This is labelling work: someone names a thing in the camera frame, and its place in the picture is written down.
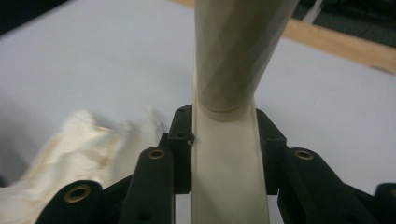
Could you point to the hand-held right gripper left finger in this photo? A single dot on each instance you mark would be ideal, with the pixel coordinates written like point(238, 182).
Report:
point(182, 149)

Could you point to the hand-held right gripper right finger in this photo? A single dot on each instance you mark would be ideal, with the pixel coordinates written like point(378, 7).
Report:
point(272, 155)

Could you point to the cream hand brush grey bristles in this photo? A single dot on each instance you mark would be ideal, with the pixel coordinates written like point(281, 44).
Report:
point(230, 62)

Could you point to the pile of white paper scraps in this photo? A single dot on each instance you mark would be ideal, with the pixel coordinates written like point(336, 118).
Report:
point(77, 149)

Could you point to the light grey table mat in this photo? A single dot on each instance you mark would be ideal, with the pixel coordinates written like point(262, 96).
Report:
point(93, 62)

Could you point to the white metal stand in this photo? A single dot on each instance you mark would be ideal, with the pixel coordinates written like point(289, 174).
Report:
point(313, 12)

